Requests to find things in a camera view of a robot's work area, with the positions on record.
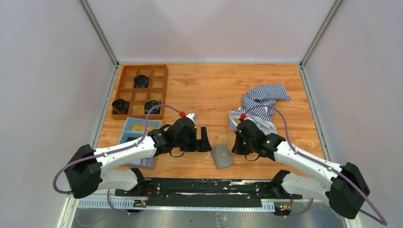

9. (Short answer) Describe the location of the black rolled belt top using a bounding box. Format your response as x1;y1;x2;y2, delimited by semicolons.
134;74;150;88

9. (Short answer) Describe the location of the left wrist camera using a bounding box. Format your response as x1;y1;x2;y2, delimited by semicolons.
185;113;198;123

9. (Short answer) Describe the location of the wooden compartment tray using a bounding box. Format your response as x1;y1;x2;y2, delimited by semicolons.
111;64;168;120

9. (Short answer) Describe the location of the grey card holder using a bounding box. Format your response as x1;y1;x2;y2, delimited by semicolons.
211;144;233;170

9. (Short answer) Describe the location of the black rolled belt left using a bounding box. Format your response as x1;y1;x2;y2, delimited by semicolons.
112;98;130;114

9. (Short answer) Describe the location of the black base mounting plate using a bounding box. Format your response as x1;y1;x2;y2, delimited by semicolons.
113;178;302;208

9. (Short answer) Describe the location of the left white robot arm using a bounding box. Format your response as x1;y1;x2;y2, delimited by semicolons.
65;113;197;199

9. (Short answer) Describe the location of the light blue box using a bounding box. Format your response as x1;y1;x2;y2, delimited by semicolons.
119;118;156;170

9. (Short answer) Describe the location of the striped blue white cloth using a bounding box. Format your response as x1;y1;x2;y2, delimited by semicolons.
228;84;291;134

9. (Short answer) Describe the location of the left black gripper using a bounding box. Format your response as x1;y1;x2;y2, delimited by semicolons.
174;126;211;152

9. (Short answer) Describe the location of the blue green rolled belt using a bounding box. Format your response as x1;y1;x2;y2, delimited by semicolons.
144;100;161;114

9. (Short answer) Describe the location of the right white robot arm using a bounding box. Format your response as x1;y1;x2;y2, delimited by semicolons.
236;120;370;219

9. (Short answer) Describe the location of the black rolled belt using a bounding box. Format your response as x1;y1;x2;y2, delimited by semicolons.
112;98;130;114
134;74;150;88

